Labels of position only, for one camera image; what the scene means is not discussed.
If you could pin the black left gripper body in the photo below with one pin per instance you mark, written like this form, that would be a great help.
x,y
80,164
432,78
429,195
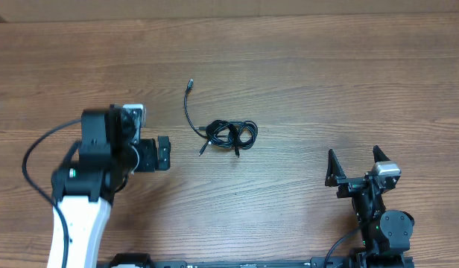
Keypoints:
x,y
147,161

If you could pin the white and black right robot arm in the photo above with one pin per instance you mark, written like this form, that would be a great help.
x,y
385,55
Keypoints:
x,y
385,232

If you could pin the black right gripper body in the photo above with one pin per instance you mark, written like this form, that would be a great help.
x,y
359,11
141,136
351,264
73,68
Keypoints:
x,y
353,186

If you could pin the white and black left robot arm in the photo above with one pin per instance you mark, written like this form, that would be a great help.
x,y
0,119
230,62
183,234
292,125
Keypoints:
x,y
97,167

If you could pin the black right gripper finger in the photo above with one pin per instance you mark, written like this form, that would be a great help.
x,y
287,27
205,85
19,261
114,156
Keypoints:
x,y
378,155
335,173

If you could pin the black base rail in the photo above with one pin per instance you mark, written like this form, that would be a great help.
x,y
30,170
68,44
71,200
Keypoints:
x,y
315,262

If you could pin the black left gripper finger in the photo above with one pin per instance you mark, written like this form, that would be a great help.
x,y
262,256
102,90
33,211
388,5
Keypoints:
x,y
164,144
164,161

